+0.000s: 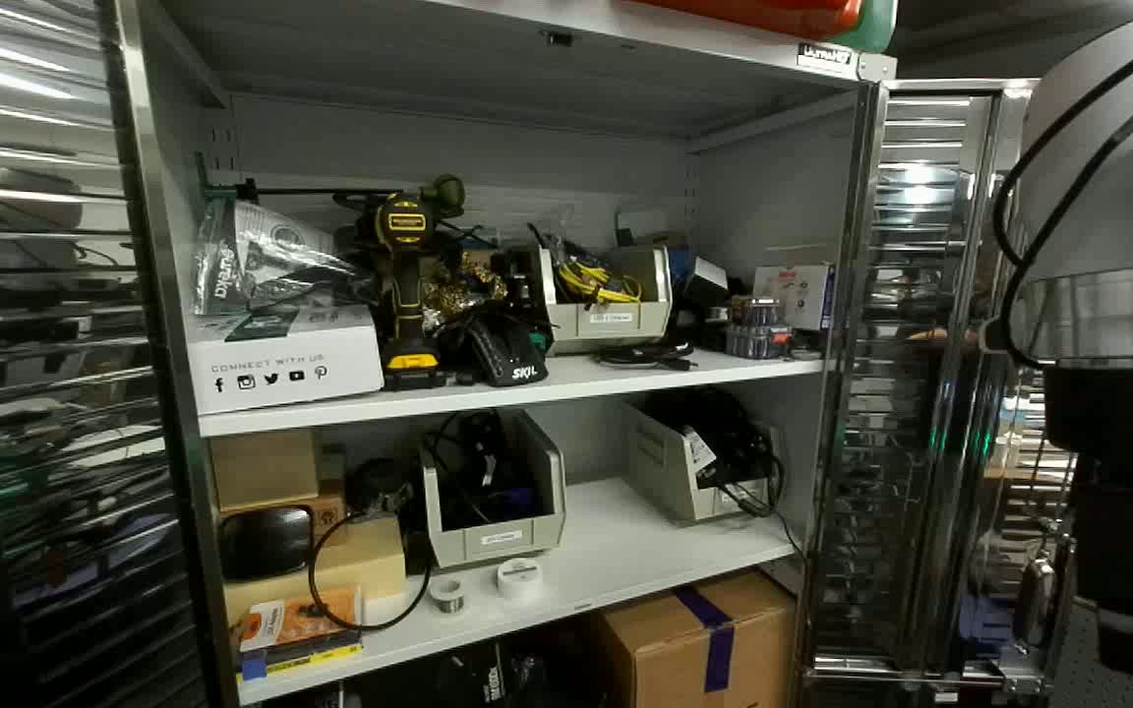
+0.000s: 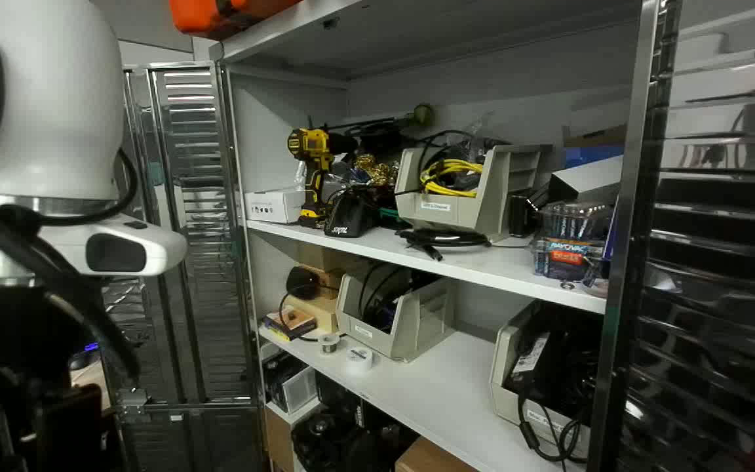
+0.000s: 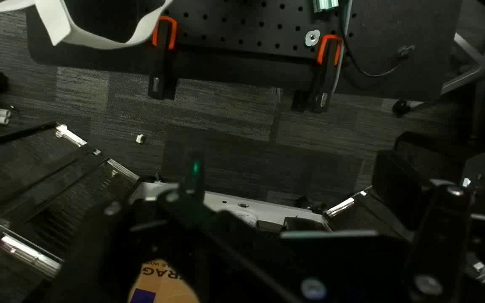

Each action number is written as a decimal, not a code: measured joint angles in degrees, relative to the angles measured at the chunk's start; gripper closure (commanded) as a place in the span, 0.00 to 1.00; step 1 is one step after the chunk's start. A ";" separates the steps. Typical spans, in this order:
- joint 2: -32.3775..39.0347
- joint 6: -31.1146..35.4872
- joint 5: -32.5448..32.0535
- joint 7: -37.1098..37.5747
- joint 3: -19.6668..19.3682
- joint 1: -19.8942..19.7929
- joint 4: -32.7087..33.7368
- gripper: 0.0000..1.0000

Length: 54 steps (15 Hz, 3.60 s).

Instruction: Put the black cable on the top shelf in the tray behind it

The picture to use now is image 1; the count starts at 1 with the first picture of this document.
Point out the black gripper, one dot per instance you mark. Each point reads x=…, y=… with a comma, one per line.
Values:
x=1118, y=523

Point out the steel tray rack trolley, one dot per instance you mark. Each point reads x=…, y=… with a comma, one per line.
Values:
x=57, y=393
x=908, y=393

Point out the white box with red print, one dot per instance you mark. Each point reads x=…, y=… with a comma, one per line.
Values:
x=796, y=295

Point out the cardboard box with purple tape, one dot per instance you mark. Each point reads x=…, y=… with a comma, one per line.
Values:
x=647, y=651

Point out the grey bin with black gear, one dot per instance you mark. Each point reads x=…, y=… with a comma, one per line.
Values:
x=659, y=464

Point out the white metal shelving unit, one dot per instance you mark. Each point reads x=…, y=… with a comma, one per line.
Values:
x=621, y=536

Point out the black blue box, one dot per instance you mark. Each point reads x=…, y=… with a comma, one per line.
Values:
x=699, y=282

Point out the white tape roll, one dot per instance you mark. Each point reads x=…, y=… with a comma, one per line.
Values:
x=517, y=591

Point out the black equipment pile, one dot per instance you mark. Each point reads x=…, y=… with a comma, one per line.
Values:
x=462, y=672

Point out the green container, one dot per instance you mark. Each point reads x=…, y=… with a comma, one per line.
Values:
x=876, y=23

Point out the small grey tape roll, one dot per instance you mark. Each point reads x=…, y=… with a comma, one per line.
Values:
x=450, y=604

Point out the black battery charger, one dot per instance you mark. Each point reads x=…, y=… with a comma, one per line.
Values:
x=501, y=351

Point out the orange container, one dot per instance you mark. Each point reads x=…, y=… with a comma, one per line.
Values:
x=763, y=11

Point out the black round device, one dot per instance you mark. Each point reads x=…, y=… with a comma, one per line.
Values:
x=374, y=485

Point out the tan cardboard box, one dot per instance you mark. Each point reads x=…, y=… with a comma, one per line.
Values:
x=365, y=557

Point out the long tool with green end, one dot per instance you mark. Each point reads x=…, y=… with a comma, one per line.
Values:
x=447, y=192

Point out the orange booklet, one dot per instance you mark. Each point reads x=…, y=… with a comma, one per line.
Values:
x=297, y=621

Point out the black rounded case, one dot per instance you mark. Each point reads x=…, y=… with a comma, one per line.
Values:
x=266, y=540

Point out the plain brown cardboard box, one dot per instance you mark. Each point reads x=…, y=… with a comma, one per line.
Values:
x=266, y=468

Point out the white box with social icons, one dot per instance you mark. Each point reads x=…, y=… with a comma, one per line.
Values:
x=278, y=368

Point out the clear plastic bag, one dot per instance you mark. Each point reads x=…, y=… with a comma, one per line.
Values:
x=266, y=257

